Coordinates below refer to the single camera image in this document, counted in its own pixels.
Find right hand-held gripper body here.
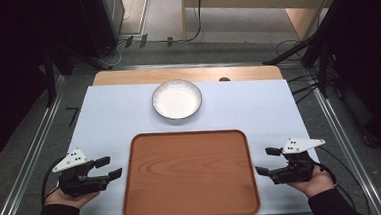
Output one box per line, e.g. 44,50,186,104
265,135,329,186

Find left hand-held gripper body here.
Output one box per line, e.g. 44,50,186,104
50,146,111,199

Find person's left hand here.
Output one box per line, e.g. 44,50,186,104
42,183,103,213

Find person's right hand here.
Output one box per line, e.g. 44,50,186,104
285,163,337,201

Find white table sheet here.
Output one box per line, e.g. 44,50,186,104
61,72,323,215

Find black hex key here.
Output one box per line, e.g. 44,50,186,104
64,105,81,128

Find brown wooden tray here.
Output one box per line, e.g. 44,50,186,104
117,126,262,215

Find wooden table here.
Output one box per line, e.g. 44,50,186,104
91,59,284,92

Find white bowl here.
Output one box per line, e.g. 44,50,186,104
150,77,204,122

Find black metal stand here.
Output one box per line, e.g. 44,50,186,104
260,28,337,103
38,38,116,108

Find dark curtain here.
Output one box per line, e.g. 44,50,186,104
318,0,381,162
0,0,98,167

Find black cabinet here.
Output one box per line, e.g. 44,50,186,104
71,0,128,61

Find light wooden shelf unit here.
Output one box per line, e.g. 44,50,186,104
180,0,343,50

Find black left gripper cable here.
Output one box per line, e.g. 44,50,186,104
38,157,66,207

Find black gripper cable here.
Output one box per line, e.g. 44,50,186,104
314,142,371,215
38,157,66,207

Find aluminium floor rail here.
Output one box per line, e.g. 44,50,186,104
0,74,75,215
304,63,381,215

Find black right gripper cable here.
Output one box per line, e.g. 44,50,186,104
314,142,371,215

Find bundle of black floor cables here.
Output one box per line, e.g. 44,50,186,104
274,38,322,106

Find white floor cable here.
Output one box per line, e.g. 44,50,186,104
103,9,134,68

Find black hanging cable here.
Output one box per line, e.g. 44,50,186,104
171,0,207,44

